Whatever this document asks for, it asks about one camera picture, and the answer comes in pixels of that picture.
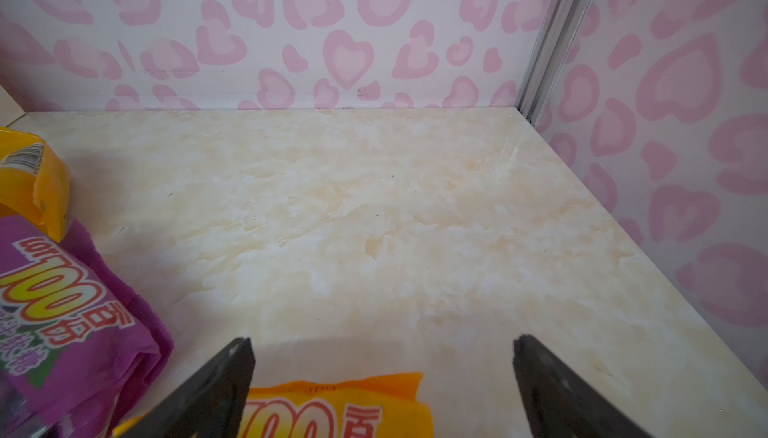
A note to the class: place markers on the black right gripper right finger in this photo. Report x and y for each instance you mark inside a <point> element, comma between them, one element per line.
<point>558,402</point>

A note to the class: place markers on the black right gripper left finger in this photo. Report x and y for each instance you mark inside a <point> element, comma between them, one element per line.
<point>208,404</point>

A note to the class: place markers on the yellow snack bag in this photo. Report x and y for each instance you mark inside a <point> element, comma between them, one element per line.
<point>379,406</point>

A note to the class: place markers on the purple grape candy bag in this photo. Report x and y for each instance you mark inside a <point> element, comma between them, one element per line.
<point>79,347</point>

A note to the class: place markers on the yellow candy bag far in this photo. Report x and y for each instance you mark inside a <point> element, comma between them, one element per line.
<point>35,183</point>

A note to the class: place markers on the aluminium frame post right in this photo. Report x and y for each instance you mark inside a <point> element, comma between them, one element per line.
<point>559,30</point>

